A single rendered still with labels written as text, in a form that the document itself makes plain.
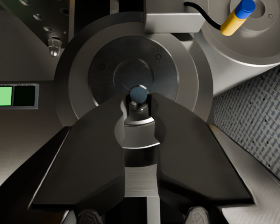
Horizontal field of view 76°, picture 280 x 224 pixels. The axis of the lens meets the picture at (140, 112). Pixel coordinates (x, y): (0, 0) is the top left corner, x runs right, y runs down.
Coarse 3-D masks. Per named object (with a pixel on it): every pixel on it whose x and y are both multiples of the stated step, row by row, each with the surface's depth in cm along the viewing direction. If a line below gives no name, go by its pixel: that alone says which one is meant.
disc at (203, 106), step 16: (112, 16) 17; (128, 16) 17; (80, 32) 17; (96, 32) 17; (192, 48) 17; (64, 64) 17; (208, 64) 17; (64, 80) 16; (208, 80) 17; (64, 96) 16; (208, 96) 16; (64, 112) 16; (208, 112) 16; (128, 160) 16; (144, 160) 16
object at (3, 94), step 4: (0, 88) 49; (4, 88) 49; (8, 88) 49; (0, 92) 48; (4, 92) 48; (8, 92) 48; (0, 96) 48; (4, 96) 48; (8, 96) 48; (0, 100) 48; (4, 100) 48; (8, 100) 48; (0, 104) 48; (4, 104) 48; (8, 104) 48
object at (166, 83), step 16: (112, 48) 15; (128, 48) 15; (144, 48) 15; (160, 48) 15; (96, 64) 15; (112, 64) 15; (128, 64) 15; (144, 64) 15; (160, 64) 15; (96, 80) 14; (112, 80) 14; (128, 80) 14; (144, 80) 14; (160, 80) 15; (176, 80) 15; (96, 96) 14; (112, 96) 14; (144, 112) 14
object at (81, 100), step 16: (112, 32) 16; (128, 32) 16; (144, 32) 16; (80, 48) 16; (96, 48) 16; (176, 48) 16; (80, 64) 16; (176, 64) 16; (192, 64) 16; (80, 80) 16; (192, 80) 16; (80, 96) 15; (176, 96) 16; (192, 96) 16; (80, 112) 15; (128, 128) 15; (144, 128) 15; (128, 144) 15; (144, 144) 15
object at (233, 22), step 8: (248, 0) 9; (200, 8) 12; (240, 8) 9; (248, 8) 9; (208, 16) 12; (232, 16) 10; (240, 16) 10; (216, 24) 12; (224, 24) 11; (232, 24) 10; (240, 24) 10; (224, 32) 11; (232, 32) 11
